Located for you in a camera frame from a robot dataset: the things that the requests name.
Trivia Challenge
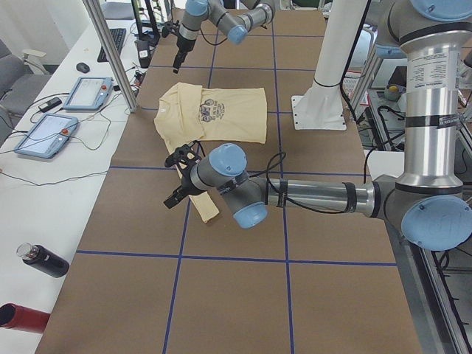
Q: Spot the upper teach pendant tablet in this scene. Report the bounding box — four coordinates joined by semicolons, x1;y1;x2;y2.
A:
63;77;113;111

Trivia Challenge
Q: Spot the lower teach pendant tablet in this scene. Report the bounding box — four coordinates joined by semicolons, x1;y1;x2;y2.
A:
14;114;79;159

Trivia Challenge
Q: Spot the black computer mouse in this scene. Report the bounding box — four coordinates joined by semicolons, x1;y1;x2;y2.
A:
76;62;90;74

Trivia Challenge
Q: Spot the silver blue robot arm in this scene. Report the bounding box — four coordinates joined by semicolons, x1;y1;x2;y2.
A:
156;1;471;251
173;1;276;74

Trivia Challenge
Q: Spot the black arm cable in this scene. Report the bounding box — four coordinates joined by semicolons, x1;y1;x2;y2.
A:
246;151;373;215

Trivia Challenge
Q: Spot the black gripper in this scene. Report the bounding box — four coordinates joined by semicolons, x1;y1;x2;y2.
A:
164;145;203;209
173;35;195;74

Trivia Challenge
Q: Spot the red cylinder bottle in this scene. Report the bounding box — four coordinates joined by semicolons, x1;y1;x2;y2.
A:
1;303;50;333

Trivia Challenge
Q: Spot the beige long sleeve shirt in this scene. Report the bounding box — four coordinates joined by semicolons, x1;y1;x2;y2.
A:
154;83;268;229

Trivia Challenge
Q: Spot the teach pendant tablet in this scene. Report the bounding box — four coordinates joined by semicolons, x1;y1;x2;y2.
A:
63;77;113;111
14;114;79;159

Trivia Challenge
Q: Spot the black keyboard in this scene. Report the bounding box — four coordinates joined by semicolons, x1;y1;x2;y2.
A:
97;27;128;63

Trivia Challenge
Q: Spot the aluminium frame post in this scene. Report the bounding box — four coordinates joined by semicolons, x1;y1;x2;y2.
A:
83;0;137;113

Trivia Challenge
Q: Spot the black water bottle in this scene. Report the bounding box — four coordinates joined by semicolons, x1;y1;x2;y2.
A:
16;243;69;278

